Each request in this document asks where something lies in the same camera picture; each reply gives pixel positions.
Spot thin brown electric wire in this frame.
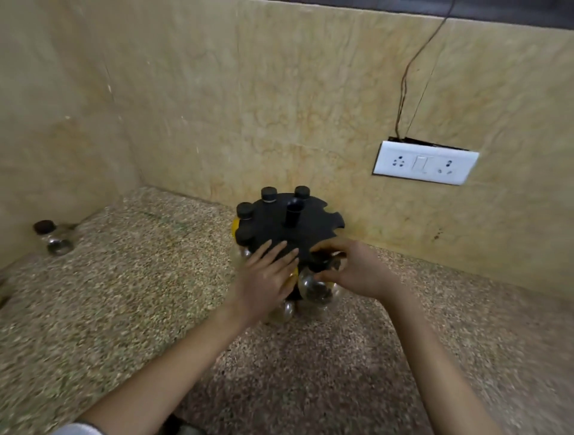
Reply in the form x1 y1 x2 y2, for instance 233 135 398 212
395 0 458 140

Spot nearly empty glass spice jar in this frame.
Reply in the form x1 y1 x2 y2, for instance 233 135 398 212
33 220 78 257

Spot person's right hand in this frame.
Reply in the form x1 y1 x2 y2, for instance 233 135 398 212
309 238 403 302

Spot white wall socket switch plate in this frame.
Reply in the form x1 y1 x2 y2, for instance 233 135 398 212
372 140 480 186

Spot person's left forearm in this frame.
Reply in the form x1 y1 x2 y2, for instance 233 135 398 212
74 301 252 435

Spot black round spice rack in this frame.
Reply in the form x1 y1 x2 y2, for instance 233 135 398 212
235 193 346 302

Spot clear glass spice jar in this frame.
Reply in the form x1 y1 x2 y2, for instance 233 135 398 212
267 299 297 324
229 242 253 266

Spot glass spice jar dark contents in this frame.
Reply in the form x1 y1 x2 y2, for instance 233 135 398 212
298 258 344 308

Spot person's right forearm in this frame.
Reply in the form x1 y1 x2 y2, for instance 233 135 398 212
382 282 505 435

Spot person's left hand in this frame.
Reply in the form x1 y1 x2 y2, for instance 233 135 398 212
226 240 300 326

